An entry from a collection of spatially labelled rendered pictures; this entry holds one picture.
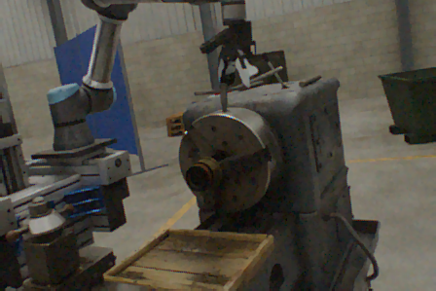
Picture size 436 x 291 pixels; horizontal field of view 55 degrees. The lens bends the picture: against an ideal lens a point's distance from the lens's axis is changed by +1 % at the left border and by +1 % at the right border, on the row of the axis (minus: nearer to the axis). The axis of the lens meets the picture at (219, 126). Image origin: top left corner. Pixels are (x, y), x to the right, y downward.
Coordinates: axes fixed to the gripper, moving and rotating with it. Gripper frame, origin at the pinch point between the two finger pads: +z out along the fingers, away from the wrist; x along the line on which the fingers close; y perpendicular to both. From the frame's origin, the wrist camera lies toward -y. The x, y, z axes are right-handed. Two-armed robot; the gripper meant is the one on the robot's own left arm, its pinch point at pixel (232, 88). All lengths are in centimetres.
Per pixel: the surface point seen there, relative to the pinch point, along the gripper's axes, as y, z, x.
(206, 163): -16.5, 19.0, -9.6
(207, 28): 519, -58, 888
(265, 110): 10.7, 8.5, -2.0
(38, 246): -63, 21, -26
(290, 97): 16.5, 4.7, -7.8
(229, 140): -5.7, 15.0, -5.1
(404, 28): 828, -18, 512
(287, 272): 4, 56, -17
